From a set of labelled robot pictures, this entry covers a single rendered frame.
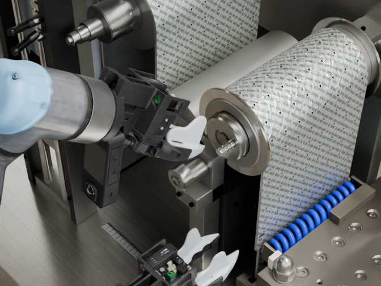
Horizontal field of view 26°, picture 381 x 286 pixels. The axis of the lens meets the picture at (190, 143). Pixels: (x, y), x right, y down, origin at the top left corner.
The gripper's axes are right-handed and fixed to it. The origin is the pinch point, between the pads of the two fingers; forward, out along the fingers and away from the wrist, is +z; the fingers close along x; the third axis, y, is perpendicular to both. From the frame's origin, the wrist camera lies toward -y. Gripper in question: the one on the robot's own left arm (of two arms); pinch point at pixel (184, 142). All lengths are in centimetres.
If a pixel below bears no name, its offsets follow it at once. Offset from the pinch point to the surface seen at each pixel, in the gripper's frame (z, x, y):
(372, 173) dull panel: 60, -2, 1
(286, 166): 21.8, -4.2, 0.7
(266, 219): 25.6, -4.3, -9.1
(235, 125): 10.4, 0.5, 3.8
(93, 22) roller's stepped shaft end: 2.3, 26.4, 5.6
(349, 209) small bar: 39.2, -10.0, -2.8
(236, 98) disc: 8.8, 1.7, 7.4
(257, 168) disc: 15.6, -3.5, -0.7
